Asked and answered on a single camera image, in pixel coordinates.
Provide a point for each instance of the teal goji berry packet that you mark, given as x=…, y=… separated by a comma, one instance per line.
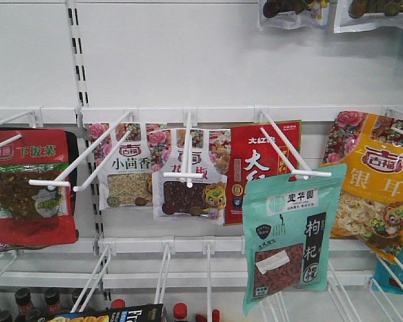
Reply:
x=287, y=225

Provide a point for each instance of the black cracker box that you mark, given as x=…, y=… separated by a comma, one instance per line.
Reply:
x=141, y=313

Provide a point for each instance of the white peppercorn packet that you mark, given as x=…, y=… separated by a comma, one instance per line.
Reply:
x=206, y=200

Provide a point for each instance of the white peg hook centre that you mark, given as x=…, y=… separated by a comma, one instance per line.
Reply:
x=186, y=175

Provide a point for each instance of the red Da Hong Pao packet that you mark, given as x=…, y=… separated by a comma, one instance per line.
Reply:
x=252, y=157

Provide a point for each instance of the white fennel seed packet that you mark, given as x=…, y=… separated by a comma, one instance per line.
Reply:
x=125, y=175

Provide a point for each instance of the white peg hook left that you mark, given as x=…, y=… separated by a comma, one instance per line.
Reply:
x=59, y=180

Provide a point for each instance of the upper white spice packet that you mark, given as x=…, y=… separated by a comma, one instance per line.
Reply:
x=293, y=14

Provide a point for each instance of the yellow white fungus packet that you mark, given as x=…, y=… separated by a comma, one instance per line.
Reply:
x=371, y=202

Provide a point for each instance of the red pickled vegetable packet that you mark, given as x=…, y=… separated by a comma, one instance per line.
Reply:
x=34, y=215

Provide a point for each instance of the upper right white packet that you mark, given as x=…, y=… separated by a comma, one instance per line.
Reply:
x=366, y=15

